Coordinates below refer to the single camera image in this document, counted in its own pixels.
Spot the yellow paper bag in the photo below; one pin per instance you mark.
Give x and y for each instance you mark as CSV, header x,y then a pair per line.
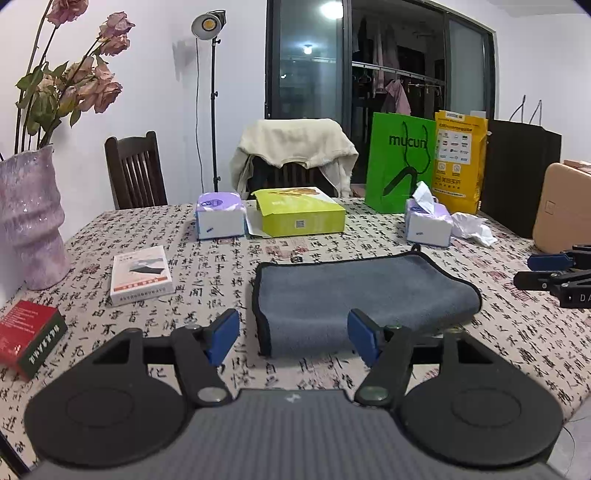
x,y
457,159

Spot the pale purple textured vase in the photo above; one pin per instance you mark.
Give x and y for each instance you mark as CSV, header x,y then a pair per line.
x,y
30,217

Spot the green paper bag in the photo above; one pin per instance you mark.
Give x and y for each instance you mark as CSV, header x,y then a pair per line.
x,y
399,161

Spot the clothes drying rack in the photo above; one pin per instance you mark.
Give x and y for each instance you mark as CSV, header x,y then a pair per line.
x,y
415,76

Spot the black paper bag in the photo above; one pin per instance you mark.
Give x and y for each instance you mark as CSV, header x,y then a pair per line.
x,y
521,175

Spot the yellow-green cardboard box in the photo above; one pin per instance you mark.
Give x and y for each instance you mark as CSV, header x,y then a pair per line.
x,y
300,212

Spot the pink hanging garment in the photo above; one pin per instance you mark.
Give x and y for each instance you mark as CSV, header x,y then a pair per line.
x,y
397,97

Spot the dark framed glass door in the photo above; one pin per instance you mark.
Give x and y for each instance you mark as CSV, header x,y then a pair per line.
x,y
304,60

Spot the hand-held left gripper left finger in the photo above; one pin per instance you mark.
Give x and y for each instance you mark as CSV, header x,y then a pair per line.
x,y
224,336

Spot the studio light on stand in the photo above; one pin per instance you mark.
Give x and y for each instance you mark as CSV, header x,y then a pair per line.
x,y
214,115

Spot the crumpled white tissue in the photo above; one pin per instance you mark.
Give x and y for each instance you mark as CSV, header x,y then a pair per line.
x,y
473,228

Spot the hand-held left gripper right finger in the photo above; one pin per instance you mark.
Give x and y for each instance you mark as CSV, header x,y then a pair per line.
x,y
364,337

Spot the white flat box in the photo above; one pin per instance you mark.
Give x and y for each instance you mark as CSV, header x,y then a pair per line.
x,y
141,274

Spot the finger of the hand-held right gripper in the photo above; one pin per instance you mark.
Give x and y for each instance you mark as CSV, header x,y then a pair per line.
x,y
538,280
545,261

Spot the dark wooden chair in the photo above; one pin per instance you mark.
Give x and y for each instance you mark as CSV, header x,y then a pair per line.
x,y
295,177
136,170

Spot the red and green box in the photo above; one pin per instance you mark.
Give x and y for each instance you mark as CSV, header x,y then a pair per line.
x,y
27,334

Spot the dried pink roses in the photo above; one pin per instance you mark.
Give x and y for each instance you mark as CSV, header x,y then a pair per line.
x,y
92,87

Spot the cream garment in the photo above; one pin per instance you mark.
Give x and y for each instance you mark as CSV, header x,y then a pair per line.
x,y
295,141

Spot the purple tissue box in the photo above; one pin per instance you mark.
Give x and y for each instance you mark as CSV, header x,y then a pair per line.
x,y
429,226
219,214

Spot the calligraphy print tablecloth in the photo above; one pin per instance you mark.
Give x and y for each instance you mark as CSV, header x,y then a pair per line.
x,y
194,281

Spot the grey towel with black trim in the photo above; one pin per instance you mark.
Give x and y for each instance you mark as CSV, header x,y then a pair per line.
x,y
364,290

